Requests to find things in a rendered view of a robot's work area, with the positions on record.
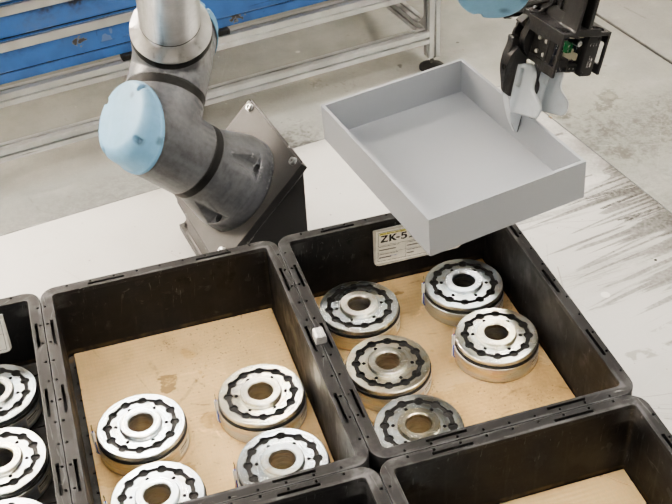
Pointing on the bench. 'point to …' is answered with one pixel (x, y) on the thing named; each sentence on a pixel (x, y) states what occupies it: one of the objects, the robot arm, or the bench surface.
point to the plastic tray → (451, 155)
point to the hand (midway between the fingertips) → (518, 118)
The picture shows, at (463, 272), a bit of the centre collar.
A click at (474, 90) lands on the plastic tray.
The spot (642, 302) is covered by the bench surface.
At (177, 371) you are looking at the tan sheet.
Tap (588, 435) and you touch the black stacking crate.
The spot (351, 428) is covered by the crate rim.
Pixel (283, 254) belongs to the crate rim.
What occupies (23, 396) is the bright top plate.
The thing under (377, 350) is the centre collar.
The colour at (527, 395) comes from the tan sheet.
